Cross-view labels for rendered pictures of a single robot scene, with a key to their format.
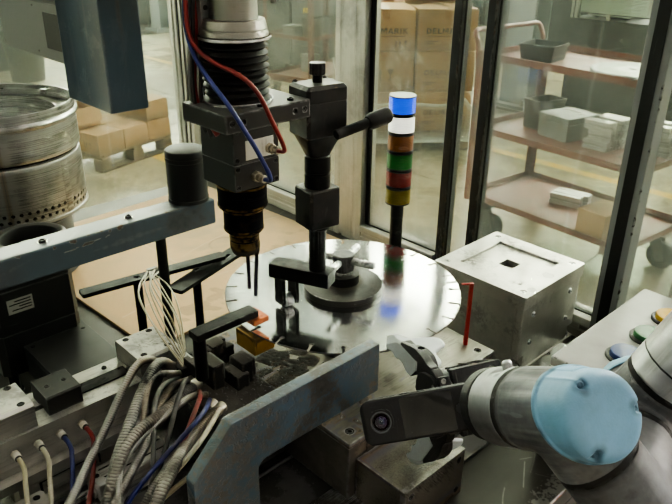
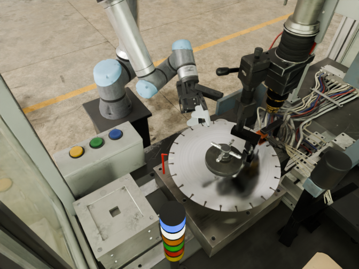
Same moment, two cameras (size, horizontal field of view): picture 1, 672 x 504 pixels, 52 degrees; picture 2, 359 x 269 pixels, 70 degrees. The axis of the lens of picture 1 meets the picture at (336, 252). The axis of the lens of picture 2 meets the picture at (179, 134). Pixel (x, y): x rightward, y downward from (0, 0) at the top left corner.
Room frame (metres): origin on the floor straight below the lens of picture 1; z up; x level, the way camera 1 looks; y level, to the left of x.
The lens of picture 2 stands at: (1.34, -0.06, 1.57)
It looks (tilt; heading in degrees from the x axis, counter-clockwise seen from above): 48 degrees down; 189
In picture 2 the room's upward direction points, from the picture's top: straight up
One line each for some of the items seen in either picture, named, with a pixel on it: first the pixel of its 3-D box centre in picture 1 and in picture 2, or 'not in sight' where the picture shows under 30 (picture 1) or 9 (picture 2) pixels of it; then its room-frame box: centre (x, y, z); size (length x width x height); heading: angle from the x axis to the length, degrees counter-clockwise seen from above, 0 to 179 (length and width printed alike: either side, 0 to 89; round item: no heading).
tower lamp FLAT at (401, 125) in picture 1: (401, 122); (172, 224); (1.15, -0.11, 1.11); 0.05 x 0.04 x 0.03; 44
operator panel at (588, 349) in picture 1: (627, 377); (103, 159); (0.84, -0.43, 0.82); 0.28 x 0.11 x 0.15; 134
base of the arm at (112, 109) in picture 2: not in sight; (114, 100); (0.49, -0.51, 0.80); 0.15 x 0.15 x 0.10
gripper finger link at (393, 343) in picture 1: (420, 346); (200, 115); (0.70, -0.10, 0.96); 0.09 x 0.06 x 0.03; 23
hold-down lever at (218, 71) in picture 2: (354, 120); (234, 73); (0.80, -0.02, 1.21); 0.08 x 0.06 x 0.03; 134
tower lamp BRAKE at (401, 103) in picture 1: (402, 103); (172, 216); (1.15, -0.11, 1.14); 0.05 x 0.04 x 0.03; 44
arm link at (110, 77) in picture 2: not in sight; (110, 78); (0.48, -0.51, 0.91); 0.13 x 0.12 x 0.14; 158
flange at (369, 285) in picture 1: (342, 280); (224, 157); (0.87, -0.01, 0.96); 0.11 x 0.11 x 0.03
